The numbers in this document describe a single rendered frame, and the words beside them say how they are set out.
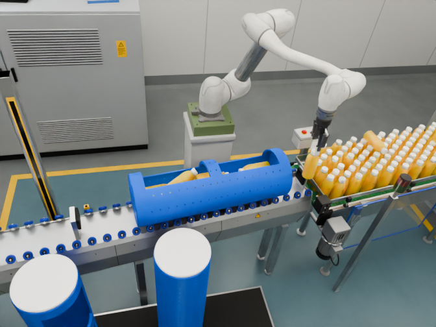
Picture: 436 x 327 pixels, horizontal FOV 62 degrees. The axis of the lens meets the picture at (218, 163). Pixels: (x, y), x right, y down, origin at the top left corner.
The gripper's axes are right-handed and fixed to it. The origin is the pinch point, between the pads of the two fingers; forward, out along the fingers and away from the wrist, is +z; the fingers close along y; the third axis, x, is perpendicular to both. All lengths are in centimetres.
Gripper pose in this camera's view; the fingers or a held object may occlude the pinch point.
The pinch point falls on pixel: (315, 147)
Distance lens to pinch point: 198.8
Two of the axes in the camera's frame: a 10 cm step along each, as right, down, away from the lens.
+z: -0.4, 7.4, 6.7
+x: 9.7, -1.4, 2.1
